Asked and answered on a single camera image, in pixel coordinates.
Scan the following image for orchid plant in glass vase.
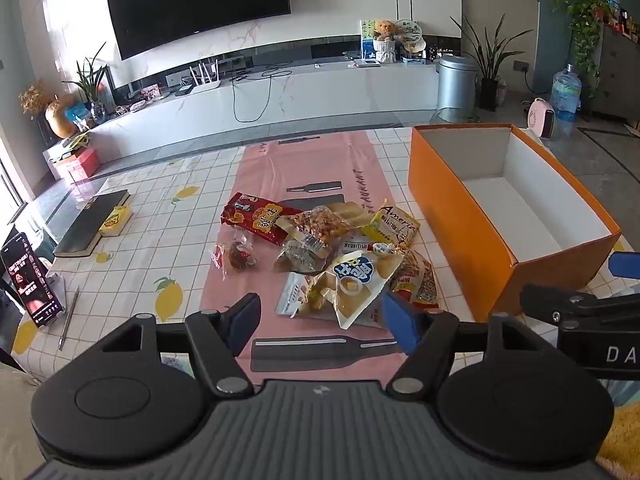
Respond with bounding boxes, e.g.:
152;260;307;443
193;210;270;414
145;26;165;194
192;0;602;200
62;42;111;126

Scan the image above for round painted fan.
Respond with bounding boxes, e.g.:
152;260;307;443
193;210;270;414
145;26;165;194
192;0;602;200
395;19;430;56

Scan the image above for orange vase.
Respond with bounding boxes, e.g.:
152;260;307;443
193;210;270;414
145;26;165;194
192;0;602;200
45;95;78;139

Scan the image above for potted snake plant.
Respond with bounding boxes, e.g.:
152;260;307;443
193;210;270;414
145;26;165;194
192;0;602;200
450;12;533;111

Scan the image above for clear packet of green snacks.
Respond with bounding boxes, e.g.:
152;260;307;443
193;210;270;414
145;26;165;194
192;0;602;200
274;237;331;275

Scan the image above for cluster of small bottles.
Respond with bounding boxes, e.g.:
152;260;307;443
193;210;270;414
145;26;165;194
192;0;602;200
602;0;640;41

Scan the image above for black notebook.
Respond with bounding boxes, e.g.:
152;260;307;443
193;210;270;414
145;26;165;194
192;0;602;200
52;189;132;258

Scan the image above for white router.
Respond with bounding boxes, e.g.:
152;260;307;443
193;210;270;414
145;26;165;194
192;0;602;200
189;58;222;95

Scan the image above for pile of papers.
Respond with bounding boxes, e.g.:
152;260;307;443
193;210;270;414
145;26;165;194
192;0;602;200
50;132;92;161

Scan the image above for teddy bear bouquet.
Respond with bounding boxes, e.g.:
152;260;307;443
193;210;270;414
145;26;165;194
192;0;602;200
372;19;399;64

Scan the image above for pale biscuit packet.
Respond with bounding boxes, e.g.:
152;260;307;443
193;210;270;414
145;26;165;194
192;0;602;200
325;201;375;227

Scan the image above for dried yellow flowers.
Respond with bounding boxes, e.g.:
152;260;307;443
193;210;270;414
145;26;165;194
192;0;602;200
19;80;51;116

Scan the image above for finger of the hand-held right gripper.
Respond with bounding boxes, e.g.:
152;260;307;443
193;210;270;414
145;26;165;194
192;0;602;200
519;284;640;332
607;251;640;279

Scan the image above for white marble television console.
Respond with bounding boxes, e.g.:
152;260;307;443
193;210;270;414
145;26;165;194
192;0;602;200
42;57;441;176

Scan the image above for small clear red candy packet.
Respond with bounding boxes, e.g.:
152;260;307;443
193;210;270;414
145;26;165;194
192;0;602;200
214;240;261;276

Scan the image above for blue water jug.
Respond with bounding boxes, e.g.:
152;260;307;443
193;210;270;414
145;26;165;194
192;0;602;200
550;64;583;123

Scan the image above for white packet with orange sticks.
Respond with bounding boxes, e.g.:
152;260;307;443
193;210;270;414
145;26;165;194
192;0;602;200
276;272;321;317

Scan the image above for white ball candy packet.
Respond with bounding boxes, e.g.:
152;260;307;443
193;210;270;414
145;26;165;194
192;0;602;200
336;234;396;262

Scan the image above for pink space heater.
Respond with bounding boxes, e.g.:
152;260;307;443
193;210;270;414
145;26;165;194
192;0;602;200
528;97;557;139

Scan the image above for green picture card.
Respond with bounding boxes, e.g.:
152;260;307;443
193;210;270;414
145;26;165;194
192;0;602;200
360;20;382;59

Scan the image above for black television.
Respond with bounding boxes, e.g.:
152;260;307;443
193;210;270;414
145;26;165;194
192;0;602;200
103;0;292;61

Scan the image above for yellow snack packet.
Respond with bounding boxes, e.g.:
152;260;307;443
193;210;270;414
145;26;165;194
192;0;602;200
361;199;421;247

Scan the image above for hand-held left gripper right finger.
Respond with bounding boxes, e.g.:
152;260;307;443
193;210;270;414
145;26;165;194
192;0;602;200
381;290;556;395

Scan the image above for small yellow box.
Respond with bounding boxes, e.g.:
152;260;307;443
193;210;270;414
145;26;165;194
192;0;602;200
98;205;133;237

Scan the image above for black cable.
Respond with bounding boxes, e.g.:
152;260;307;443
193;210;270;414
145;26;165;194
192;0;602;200
231;65;293;123

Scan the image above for blue and white chip bag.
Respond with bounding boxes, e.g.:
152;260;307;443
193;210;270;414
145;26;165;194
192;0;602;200
306;249;405;330

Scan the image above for red and orange snack packet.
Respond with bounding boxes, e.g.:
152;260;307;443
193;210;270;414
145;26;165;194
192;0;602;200
387;247;441;311

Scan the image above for red box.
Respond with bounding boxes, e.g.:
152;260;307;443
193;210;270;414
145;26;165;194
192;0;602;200
52;147;101;184

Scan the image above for clear peanut bag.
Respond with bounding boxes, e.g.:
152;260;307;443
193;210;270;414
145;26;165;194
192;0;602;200
277;205;351;250

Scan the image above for orange cardboard box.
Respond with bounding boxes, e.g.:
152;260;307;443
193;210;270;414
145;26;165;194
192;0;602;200
407;123;622;317

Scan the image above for pink table mat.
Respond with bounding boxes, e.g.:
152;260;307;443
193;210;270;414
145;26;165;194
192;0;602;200
200;128;426;386

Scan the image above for smartphone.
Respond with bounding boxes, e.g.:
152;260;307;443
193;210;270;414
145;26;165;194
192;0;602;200
0;232;66;328

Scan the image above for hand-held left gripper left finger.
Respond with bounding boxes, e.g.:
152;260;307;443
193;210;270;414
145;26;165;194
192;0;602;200
92;292;262;398

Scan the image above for grey pen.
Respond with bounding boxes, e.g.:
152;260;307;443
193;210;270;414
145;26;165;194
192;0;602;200
58;286;81;352

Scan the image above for potted ivy plant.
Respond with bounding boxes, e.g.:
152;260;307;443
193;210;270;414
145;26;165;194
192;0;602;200
565;0;613;96

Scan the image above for silver trash bin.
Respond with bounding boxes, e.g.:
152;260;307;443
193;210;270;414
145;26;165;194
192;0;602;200
436;55;480;123

